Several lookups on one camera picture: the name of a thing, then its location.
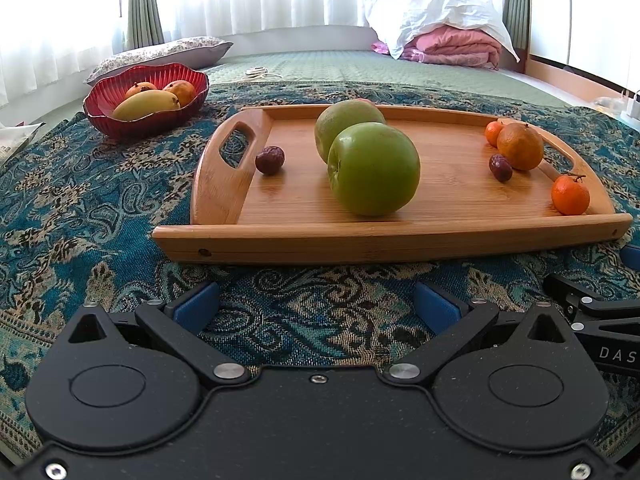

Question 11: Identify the floral pillow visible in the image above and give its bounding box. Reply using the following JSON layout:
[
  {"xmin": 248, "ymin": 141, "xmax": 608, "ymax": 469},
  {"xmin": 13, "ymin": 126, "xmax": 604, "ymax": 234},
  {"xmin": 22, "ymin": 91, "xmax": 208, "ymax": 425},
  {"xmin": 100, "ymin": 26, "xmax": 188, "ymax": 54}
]
[{"xmin": 86, "ymin": 36, "xmax": 234, "ymax": 87}]

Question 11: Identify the newspaper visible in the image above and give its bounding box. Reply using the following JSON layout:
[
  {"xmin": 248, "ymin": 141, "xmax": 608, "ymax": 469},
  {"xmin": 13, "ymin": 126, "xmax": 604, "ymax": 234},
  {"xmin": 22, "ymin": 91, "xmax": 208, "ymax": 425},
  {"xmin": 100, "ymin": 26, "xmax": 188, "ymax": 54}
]
[{"xmin": 0, "ymin": 121, "xmax": 47, "ymax": 168}]

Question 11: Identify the yellow mango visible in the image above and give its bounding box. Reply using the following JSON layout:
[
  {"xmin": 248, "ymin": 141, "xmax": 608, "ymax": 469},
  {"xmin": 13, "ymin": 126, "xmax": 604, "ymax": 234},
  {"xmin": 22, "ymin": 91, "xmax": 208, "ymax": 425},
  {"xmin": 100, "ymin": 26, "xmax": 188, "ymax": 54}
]
[{"xmin": 112, "ymin": 88, "xmax": 181, "ymax": 122}]

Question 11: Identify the green floor mat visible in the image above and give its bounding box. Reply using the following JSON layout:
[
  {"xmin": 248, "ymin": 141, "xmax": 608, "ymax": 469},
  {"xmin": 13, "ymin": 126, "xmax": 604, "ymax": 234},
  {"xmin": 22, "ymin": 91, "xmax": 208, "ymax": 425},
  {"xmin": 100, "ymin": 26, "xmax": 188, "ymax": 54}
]
[{"xmin": 200, "ymin": 50, "xmax": 571, "ymax": 108}]

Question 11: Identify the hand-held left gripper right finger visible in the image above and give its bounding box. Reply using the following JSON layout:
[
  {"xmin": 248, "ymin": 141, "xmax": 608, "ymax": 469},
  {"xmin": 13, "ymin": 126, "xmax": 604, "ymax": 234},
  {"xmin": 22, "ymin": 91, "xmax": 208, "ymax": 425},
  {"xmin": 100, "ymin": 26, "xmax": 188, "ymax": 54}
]
[{"xmin": 382, "ymin": 281, "xmax": 576, "ymax": 386}]

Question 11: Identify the blue patterned blanket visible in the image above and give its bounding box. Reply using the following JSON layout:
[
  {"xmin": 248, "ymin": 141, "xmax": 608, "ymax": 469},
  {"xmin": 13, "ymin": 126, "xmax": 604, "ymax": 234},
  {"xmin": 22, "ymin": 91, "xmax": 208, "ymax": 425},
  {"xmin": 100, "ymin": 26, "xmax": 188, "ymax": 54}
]
[{"xmin": 0, "ymin": 80, "xmax": 640, "ymax": 463}]

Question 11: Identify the wooden tray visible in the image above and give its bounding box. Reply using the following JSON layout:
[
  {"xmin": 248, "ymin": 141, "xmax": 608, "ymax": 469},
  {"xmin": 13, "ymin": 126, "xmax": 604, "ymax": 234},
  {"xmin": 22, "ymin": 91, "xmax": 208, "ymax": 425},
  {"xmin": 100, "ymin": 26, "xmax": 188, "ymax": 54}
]
[{"xmin": 151, "ymin": 103, "xmax": 633, "ymax": 266}]

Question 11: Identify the red ribbed bowl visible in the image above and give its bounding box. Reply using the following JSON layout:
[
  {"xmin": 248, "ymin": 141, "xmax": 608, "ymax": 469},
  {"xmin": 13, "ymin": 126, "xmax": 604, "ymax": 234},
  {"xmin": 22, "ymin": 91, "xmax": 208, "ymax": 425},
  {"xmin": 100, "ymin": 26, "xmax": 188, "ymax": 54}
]
[{"xmin": 83, "ymin": 63, "xmax": 210, "ymax": 141}]

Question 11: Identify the red date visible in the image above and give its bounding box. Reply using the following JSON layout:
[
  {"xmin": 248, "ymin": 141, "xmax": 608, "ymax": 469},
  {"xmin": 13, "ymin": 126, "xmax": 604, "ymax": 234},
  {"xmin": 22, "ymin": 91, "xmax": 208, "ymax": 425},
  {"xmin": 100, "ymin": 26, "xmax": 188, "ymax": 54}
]
[
  {"xmin": 489, "ymin": 154, "xmax": 513, "ymax": 183},
  {"xmin": 255, "ymin": 146, "xmax": 286, "ymax": 176}
]

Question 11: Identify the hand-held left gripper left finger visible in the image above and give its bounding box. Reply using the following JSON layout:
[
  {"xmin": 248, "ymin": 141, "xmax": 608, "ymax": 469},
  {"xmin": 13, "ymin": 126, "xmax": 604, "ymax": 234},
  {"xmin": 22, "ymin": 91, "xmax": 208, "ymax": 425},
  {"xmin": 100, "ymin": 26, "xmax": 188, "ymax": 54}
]
[{"xmin": 66, "ymin": 281, "xmax": 252, "ymax": 387}]

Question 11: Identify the white wardrobe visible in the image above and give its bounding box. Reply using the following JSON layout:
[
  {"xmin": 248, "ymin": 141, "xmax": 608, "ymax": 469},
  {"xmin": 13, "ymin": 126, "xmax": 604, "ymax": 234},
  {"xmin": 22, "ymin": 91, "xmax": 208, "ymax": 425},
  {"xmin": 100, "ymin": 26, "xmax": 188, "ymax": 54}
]
[{"xmin": 522, "ymin": 0, "xmax": 640, "ymax": 106}]

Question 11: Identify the small mandarin with stem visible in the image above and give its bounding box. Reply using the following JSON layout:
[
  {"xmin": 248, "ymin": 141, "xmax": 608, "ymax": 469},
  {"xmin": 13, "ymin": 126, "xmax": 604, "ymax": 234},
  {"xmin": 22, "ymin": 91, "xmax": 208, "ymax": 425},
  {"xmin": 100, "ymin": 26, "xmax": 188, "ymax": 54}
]
[{"xmin": 551, "ymin": 173, "xmax": 591, "ymax": 216}]

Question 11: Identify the green curtain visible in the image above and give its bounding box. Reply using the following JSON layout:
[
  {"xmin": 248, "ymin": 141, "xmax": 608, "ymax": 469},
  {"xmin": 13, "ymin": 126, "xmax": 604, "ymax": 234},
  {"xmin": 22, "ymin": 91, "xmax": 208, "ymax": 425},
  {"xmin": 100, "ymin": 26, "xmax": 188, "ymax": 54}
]
[
  {"xmin": 122, "ymin": 0, "xmax": 166, "ymax": 53},
  {"xmin": 502, "ymin": 0, "xmax": 532, "ymax": 51}
]

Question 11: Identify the large orange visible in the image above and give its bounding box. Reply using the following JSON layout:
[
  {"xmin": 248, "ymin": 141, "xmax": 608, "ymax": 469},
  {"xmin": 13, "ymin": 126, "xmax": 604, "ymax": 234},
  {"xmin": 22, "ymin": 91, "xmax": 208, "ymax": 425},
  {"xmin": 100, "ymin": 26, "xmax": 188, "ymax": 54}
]
[{"xmin": 497, "ymin": 123, "xmax": 544, "ymax": 171}]

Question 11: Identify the folded pink blanket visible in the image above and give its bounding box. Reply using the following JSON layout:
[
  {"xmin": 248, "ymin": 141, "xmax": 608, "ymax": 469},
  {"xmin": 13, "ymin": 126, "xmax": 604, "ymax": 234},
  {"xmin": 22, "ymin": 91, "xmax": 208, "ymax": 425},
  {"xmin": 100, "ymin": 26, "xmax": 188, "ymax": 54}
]
[{"xmin": 372, "ymin": 26, "xmax": 502, "ymax": 70}]

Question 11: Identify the orange-red mango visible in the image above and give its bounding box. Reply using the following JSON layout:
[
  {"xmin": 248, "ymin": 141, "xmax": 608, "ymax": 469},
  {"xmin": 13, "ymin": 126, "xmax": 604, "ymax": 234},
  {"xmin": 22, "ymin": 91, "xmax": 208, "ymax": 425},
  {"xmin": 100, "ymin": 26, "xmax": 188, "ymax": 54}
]
[
  {"xmin": 124, "ymin": 81, "xmax": 158, "ymax": 100},
  {"xmin": 164, "ymin": 80, "xmax": 197, "ymax": 108}
]

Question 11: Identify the green apple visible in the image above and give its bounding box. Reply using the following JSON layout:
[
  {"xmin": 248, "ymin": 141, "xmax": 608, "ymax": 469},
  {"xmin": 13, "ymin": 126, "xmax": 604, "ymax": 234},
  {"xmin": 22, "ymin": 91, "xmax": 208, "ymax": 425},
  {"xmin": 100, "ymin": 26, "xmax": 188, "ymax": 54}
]
[
  {"xmin": 314, "ymin": 100, "xmax": 387, "ymax": 164},
  {"xmin": 327, "ymin": 122, "xmax": 421, "ymax": 218}
]

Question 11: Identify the white quilt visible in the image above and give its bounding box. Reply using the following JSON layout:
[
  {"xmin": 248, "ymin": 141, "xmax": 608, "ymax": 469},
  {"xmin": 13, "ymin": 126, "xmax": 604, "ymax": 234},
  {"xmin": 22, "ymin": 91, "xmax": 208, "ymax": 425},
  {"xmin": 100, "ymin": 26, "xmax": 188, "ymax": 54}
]
[{"xmin": 364, "ymin": 0, "xmax": 521, "ymax": 63}]

